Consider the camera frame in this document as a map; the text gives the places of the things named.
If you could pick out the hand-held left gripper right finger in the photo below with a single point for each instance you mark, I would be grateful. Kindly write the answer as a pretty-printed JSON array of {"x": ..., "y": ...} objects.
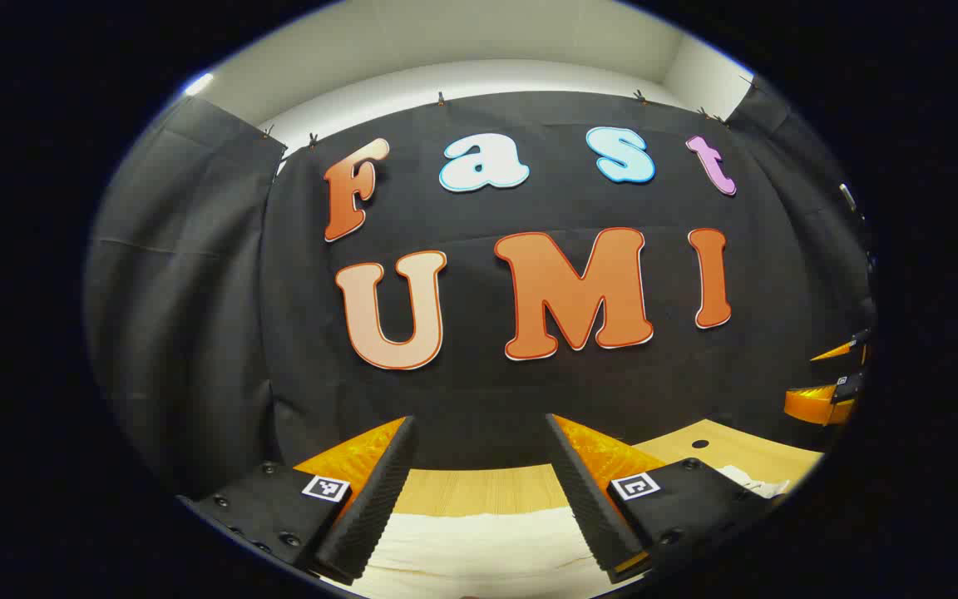
[{"x": 595, "y": 507}]

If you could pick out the white jeans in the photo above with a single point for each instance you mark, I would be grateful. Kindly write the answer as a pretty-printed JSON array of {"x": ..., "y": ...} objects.
[{"x": 479, "y": 549}]

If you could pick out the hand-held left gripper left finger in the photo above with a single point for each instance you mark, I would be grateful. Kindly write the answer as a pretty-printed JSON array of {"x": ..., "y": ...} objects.
[{"x": 379, "y": 499}]

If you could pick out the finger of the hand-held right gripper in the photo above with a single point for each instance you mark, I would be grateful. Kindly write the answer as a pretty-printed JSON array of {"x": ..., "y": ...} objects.
[
  {"x": 843, "y": 350},
  {"x": 816, "y": 406}
]

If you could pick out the ceiling light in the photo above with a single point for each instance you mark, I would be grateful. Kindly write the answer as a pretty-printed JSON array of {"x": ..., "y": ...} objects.
[{"x": 199, "y": 83}]

